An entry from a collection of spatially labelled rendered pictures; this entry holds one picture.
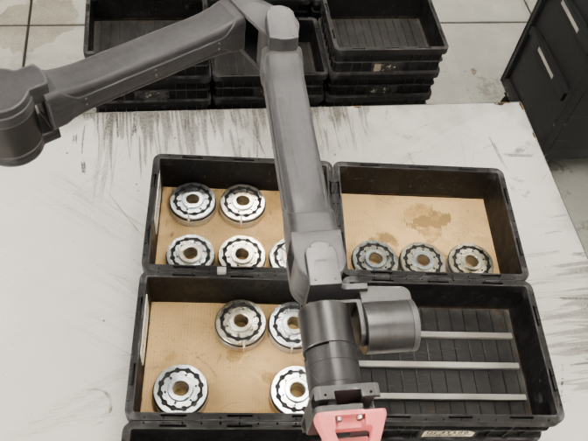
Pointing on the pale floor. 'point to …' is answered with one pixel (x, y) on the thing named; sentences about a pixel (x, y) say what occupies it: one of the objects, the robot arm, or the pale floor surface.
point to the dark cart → (553, 77)
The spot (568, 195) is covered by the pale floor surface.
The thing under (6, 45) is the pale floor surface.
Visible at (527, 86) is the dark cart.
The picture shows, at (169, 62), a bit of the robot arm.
